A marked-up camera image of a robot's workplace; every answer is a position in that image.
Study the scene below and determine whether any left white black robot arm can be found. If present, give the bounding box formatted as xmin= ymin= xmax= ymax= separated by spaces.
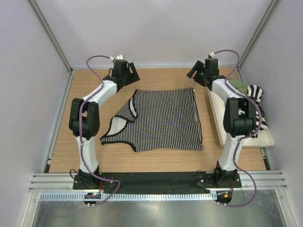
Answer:
xmin=69 ymin=55 xmax=140 ymax=189

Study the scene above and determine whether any aluminium corner post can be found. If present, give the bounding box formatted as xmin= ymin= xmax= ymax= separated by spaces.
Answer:
xmin=237 ymin=0 xmax=281 ymax=71
xmin=27 ymin=0 xmax=73 ymax=74

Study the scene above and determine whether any aluminium frame rail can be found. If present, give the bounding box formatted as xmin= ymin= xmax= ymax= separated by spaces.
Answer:
xmin=28 ymin=171 xmax=287 ymax=194

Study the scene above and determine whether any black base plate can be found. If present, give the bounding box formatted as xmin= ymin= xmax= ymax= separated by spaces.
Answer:
xmin=73 ymin=170 xmax=241 ymax=194

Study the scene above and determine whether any left aluminium corner post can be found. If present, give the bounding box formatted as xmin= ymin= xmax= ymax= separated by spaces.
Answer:
xmin=27 ymin=0 xmax=73 ymax=74

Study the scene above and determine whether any green tank top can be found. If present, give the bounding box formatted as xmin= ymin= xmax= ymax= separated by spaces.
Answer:
xmin=228 ymin=79 xmax=248 ymax=95

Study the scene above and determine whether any wide-striped black white tank top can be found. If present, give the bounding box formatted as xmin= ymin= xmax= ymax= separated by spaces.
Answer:
xmin=247 ymin=85 xmax=268 ymax=131

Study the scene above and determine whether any thin-striped black white tank top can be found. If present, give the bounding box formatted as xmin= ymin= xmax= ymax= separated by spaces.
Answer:
xmin=100 ymin=87 xmax=203 ymax=152

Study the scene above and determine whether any right aluminium corner post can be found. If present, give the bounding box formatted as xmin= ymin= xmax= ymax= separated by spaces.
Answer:
xmin=237 ymin=0 xmax=281 ymax=71

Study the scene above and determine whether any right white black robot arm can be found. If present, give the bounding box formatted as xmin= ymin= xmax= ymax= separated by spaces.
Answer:
xmin=187 ymin=57 xmax=258 ymax=187

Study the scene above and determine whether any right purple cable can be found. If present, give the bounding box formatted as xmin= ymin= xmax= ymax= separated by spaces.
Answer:
xmin=214 ymin=49 xmax=262 ymax=208

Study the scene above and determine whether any white plastic tray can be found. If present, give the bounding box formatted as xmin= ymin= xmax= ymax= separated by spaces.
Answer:
xmin=207 ymin=88 xmax=275 ymax=148

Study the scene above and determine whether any slotted cable duct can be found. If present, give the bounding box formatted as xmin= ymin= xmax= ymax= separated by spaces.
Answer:
xmin=40 ymin=192 xmax=217 ymax=202

